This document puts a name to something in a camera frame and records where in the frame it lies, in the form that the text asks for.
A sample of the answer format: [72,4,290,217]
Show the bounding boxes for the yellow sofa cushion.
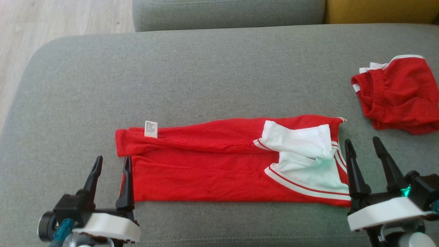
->
[324,0,439,25]

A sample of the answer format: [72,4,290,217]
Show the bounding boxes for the red basketball jersey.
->
[115,114,352,208]

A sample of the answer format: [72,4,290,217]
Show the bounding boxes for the large grey sofa seat cushion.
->
[0,23,439,247]

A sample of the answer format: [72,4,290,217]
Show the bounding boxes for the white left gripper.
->
[73,155,141,244]

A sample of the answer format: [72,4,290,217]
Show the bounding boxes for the red shorts with white stripe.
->
[350,54,439,135]

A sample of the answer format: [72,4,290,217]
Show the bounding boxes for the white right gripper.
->
[344,136,436,233]

